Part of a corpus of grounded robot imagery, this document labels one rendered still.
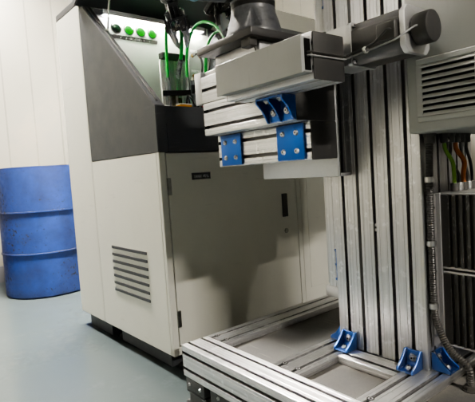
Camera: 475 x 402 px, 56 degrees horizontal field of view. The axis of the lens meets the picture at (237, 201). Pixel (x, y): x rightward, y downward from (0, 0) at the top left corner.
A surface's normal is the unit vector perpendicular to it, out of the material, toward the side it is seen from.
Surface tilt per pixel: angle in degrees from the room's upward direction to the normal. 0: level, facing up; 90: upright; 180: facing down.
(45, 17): 90
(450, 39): 90
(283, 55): 90
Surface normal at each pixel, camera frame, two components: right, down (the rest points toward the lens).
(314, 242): 0.64, 0.01
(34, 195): 0.24, 0.05
